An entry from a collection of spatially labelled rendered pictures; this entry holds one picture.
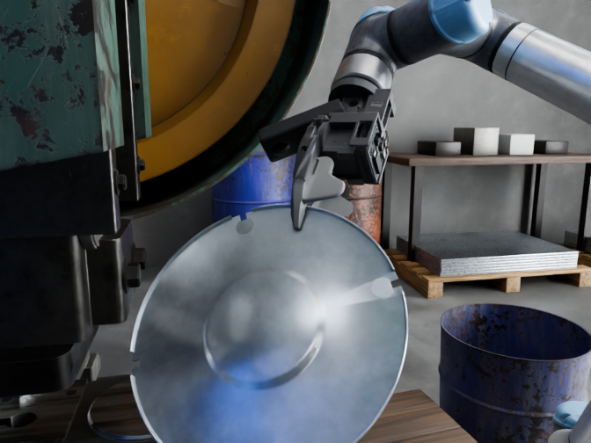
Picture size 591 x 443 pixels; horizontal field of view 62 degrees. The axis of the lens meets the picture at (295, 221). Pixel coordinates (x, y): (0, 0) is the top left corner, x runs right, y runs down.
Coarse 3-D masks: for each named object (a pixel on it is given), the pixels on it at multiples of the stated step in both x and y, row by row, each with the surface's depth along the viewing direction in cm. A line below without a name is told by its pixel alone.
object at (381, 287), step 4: (376, 280) 50; (380, 280) 50; (384, 280) 50; (388, 280) 49; (372, 284) 50; (376, 284) 50; (380, 284) 49; (384, 284) 49; (388, 284) 49; (372, 288) 49; (376, 288) 49; (380, 288) 49; (384, 288) 49; (388, 288) 49; (392, 288) 49; (376, 292) 49; (380, 292) 49; (384, 292) 49; (388, 292) 49; (392, 292) 49; (376, 296) 49; (380, 296) 49; (384, 296) 49; (388, 296) 49
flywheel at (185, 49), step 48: (144, 0) 78; (192, 0) 80; (240, 0) 81; (288, 0) 80; (192, 48) 81; (240, 48) 80; (192, 96) 83; (240, 96) 81; (144, 144) 79; (192, 144) 81
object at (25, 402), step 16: (80, 384) 57; (0, 400) 54; (16, 400) 54; (32, 400) 54; (48, 400) 54; (64, 400) 54; (0, 416) 51; (16, 416) 51; (32, 416) 52; (48, 416) 51; (64, 416) 51; (0, 432) 48; (16, 432) 48; (32, 432) 48; (48, 432) 48; (64, 432) 48
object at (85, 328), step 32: (128, 224) 51; (0, 256) 40; (32, 256) 41; (64, 256) 41; (96, 256) 44; (128, 256) 50; (0, 288) 41; (32, 288) 41; (64, 288) 42; (96, 288) 45; (128, 288) 47; (0, 320) 41; (32, 320) 42; (64, 320) 42; (96, 320) 45
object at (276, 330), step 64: (192, 256) 57; (256, 256) 55; (320, 256) 53; (384, 256) 51; (192, 320) 53; (256, 320) 50; (320, 320) 49; (384, 320) 47; (192, 384) 49; (256, 384) 47; (320, 384) 46; (384, 384) 44
